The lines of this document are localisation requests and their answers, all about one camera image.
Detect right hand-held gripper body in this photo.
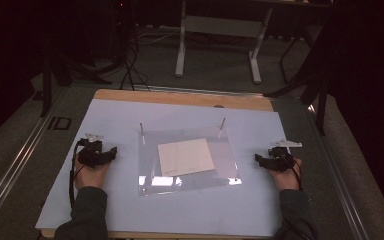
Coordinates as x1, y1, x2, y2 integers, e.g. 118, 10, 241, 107
269, 139, 304, 173

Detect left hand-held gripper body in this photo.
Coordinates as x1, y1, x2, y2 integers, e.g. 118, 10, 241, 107
77, 132, 106, 169

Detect clear acrylic photo frame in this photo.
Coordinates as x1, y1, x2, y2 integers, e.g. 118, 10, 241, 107
137, 116, 243, 198

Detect photo print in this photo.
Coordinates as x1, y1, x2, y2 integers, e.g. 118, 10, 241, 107
157, 137, 217, 178

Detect person's left hand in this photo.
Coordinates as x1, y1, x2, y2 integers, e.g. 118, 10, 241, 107
74, 153, 112, 190

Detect person's right hand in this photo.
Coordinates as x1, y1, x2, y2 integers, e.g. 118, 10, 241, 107
267, 157, 304, 192

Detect black metal stand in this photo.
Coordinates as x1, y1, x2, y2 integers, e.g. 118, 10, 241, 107
39, 46, 113, 118

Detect black chair legs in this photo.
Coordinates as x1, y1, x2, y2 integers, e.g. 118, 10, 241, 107
263, 33, 332, 136

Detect pale blue board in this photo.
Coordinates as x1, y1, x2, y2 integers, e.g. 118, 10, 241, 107
34, 97, 317, 240

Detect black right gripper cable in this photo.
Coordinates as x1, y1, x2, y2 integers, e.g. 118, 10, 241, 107
285, 150, 304, 192

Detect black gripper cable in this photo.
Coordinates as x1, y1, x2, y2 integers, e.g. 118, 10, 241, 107
68, 139, 88, 210
285, 150, 304, 192

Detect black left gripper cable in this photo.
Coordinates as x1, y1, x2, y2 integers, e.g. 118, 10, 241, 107
68, 139, 88, 210

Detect aluminium floor rail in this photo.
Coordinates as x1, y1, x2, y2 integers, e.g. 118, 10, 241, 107
307, 103, 370, 240
0, 87, 68, 228

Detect bundle of black cables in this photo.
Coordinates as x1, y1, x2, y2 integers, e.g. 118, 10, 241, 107
111, 29, 152, 92

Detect white metal desk frame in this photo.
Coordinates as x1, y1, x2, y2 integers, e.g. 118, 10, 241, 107
174, 0, 275, 85

